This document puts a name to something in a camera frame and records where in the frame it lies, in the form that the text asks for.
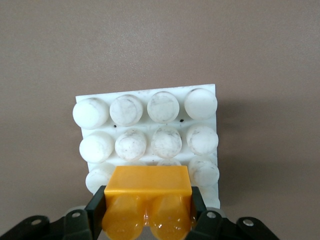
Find white studded base plate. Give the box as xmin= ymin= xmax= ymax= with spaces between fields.
xmin=71 ymin=83 xmax=221 ymax=210

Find brown table cover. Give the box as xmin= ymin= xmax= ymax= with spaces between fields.
xmin=0 ymin=0 xmax=320 ymax=240

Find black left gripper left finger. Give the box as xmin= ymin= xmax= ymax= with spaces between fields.
xmin=0 ymin=184 xmax=108 ymax=240

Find yellow two-stud block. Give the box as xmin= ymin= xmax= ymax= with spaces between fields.
xmin=101 ymin=164 xmax=197 ymax=240

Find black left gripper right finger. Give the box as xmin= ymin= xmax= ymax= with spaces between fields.
xmin=186 ymin=186 xmax=278 ymax=240

